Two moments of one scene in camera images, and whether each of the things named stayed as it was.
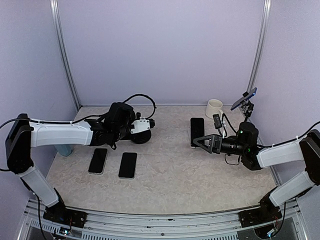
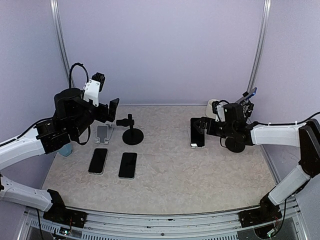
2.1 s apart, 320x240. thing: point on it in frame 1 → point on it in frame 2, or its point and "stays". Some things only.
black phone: x=128 y=164 stays
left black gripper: x=125 y=138 → x=103 y=116
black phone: x=197 y=129 stays
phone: x=97 y=163 stays
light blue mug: x=65 y=150 stays
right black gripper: x=212 y=147 → x=210 y=130
